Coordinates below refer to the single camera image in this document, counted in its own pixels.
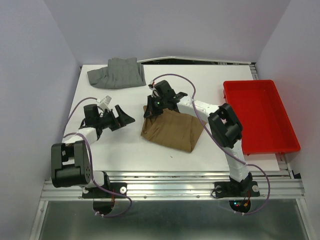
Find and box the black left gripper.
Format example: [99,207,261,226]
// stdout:
[96,105,135,131]

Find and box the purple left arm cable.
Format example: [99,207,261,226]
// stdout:
[62,96,133,218]

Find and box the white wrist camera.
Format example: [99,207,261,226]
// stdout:
[96,95,112,112]
[148,80,159,98]

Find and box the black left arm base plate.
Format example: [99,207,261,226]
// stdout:
[82,182,128,199]

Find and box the grey pleated skirt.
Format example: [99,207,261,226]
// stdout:
[87,57,146,90]

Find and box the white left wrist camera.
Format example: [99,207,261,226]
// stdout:
[96,95,112,112]

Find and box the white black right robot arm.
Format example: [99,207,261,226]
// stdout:
[143,80,252,195]

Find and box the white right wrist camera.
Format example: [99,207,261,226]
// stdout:
[148,80,159,98]

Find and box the aluminium rail frame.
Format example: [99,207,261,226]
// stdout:
[29,147,316,240]

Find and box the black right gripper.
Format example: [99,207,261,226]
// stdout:
[143,94,167,118]

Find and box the red plastic tray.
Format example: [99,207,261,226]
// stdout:
[223,79,301,155]

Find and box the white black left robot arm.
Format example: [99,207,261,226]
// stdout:
[51,104,135,188]

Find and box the tan brown skirt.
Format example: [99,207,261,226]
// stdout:
[140,109,204,153]

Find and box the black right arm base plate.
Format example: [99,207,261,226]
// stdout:
[211,181,260,199]

